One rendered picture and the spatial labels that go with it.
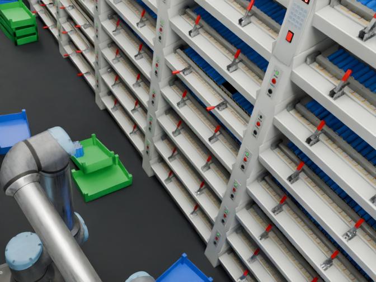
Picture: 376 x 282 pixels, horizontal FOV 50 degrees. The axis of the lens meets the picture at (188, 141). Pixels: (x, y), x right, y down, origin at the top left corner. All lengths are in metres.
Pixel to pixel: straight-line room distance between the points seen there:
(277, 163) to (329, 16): 0.58
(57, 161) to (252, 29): 0.80
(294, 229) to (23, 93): 2.21
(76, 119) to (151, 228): 1.00
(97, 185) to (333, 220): 1.48
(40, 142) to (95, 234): 1.02
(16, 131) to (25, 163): 1.51
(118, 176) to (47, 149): 1.20
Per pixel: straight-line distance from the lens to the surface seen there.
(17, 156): 1.38
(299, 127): 1.42
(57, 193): 1.58
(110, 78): 2.76
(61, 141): 1.41
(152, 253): 2.26
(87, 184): 2.51
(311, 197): 1.49
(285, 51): 1.33
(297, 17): 1.28
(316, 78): 1.32
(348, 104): 1.26
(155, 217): 2.38
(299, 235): 1.63
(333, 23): 1.21
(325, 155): 1.37
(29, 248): 1.85
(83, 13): 3.00
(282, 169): 1.54
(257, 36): 1.45
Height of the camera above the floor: 1.96
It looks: 44 degrees down
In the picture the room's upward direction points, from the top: 12 degrees clockwise
